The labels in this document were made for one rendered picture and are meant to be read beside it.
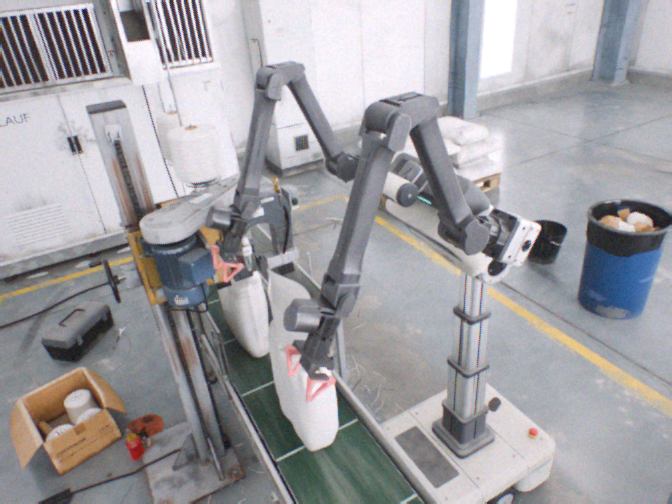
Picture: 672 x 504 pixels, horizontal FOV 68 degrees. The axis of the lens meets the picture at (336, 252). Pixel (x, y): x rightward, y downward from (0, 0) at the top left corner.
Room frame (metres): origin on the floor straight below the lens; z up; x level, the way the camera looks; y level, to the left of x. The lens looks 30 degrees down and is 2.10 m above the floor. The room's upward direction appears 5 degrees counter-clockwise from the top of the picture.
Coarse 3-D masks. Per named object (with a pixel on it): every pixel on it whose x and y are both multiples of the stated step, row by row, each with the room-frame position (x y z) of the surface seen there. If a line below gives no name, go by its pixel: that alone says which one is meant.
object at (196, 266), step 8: (200, 248) 1.50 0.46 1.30; (184, 256) 1.45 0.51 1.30; (192, 256) 1.44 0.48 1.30; (200, 256) 1.43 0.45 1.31; (208, 256) 1.45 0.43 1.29; (184, 264) 1.42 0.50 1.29; (192, 264) 1.40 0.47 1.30; (200, 264) 1.42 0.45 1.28; (208, 264) 1.45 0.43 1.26; (184, 272) 1.42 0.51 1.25; (192, 272) 1.40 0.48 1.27; (200, 272) 1.42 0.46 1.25; (208, 272) 1.44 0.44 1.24; (216, 272) 1.46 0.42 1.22; (192, 280) 1.40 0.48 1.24; (200, 280) 1.41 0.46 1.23
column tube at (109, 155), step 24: (96, 120) 1.64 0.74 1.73; (120, 120) 1.67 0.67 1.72; (120, 168) 1.65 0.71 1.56; (144, 168) 1.68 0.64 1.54; (120, 192) 1.64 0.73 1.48; (144, 192) 1.67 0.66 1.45; (144, 216) 1.66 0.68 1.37; (168, 336) 1.64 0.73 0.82; (192, 336) 1.69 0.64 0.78; (168, 360) 1.65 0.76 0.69; (192, 360) 1.67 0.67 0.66; (192, 408) 1.64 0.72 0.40; (192, 432) 1.63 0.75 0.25; (216, 432) 1.68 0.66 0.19
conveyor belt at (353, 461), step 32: (224, 320) 2.31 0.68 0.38; (256, 384) 1.78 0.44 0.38; (256, 416) 1.58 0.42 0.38; (352, 416) 1.53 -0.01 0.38; (288, 448) 1.39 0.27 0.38; (320, 448) 1.38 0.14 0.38; (352, 448) 1.36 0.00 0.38; (288, 480) 1.24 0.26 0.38; (320, 480) 1.23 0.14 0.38; (352, 480) 1.22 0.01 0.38; (384, 480) 1.20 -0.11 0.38
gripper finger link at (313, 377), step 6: (300, 360) 0.84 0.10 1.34; (306, 360) 0.83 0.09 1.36; (306, 366) 0.82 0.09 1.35; (306, 372) 0.81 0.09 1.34; (312, 372) 0.81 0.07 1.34; (312, 378) 0.79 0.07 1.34; (318, 378) 0.79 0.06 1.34; (324, 378) 0.80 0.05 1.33; (330, 378) 0.82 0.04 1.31; (312, 384) 0.79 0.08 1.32; (324, 384) 0.81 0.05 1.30; (330, 384) 0.81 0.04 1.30; (306, 390) 0.80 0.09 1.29; (318, 390) 0.81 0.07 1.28; (306, 396) 0.80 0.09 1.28; (312, 396) 0.80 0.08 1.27
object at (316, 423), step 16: (272, 272) 1.71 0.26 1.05; (272, 288) 1.73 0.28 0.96; (288, 288) 1.65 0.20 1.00; (304, 288) 1.58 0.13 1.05; (272, 304) 1.50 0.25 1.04; (288, 304) 1.66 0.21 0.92; (272, 320) 1.67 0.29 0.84; (272, 336) 1.60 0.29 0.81; (288, 336) 1.44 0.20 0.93; (304, 336) 1.38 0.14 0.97; (272, 352) 1.58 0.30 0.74; (272, 368) 1.65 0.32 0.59; (320, 368) 1.32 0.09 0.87; (288, 384) 1.42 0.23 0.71; (304, 384) 1.35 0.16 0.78; (320, 384) 1.37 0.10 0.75; (288, 400) 1.44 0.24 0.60; (304, 400) 1.35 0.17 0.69; (320, 400) 1.35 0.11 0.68; (336, 400) 1.41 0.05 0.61; (288, 416) 1.52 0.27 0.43; (304, 416) 1.35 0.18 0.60; (320, 416) 1.34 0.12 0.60; (336, 416) 1.40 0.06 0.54; (304, 432) 1.35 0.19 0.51; (320, 432) 1.35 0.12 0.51; (336, 432) 1.41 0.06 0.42
